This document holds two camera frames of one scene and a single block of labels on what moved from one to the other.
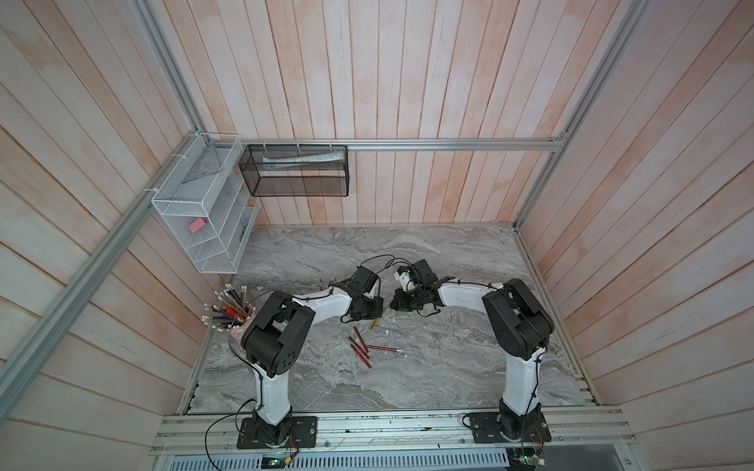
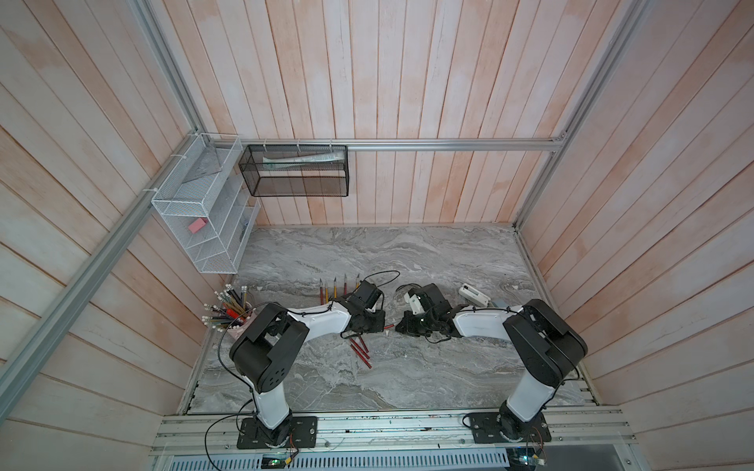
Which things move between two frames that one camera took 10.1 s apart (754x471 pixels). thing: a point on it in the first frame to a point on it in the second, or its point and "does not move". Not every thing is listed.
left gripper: (377, 312) to (379, 326)
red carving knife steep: (361, 340) does not move
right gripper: (400, 305) to (406, 318)
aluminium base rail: (217, 433) does not move
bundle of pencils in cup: (228, 309) does not move
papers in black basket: (290, 163) does not move
